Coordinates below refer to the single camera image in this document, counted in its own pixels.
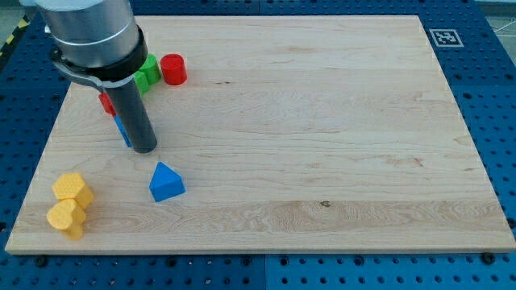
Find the green cylinder block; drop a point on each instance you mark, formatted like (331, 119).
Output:
(150, 69)

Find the white fiducial marker tag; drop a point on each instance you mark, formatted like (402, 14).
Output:
(446, 38)

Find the blue triangle block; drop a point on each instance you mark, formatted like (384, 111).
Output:
(165, 183)

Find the yellow heart block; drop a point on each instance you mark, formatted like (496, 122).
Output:
(68, 217)

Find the wooden board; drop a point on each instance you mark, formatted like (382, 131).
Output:
(322, 134)

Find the yellow hexagon block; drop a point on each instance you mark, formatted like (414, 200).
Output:
(73, 186)

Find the black flange ring with bracket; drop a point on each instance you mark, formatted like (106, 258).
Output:
(105, 76)

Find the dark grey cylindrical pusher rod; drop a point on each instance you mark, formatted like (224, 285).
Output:
(128, 105)

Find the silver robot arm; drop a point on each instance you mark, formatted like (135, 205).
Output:
(100, 45)

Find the red cylinder block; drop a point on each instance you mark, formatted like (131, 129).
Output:
(173, 69)

